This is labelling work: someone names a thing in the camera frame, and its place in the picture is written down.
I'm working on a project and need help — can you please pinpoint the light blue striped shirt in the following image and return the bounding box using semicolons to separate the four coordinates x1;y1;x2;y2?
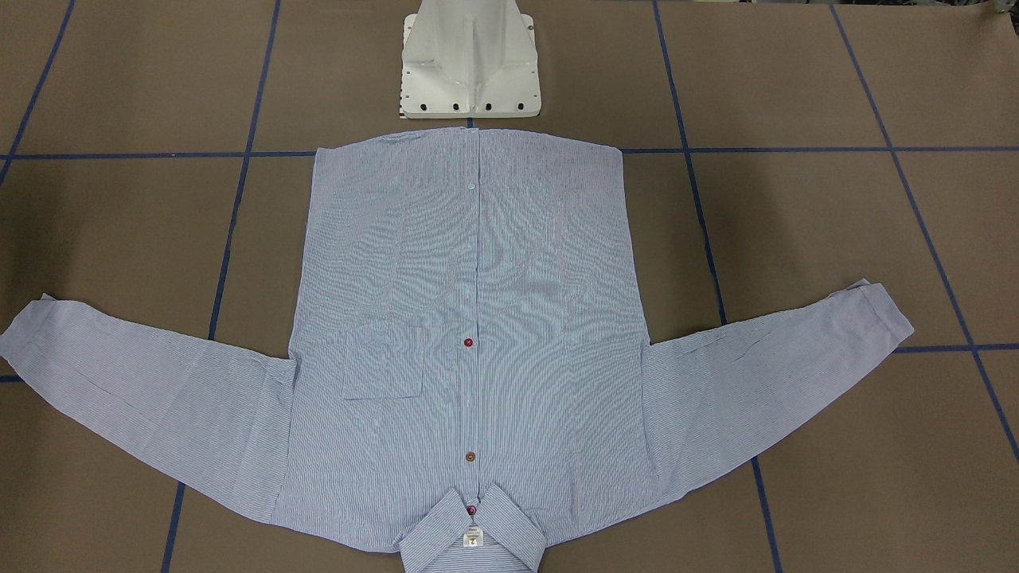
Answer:
2;127;914;572

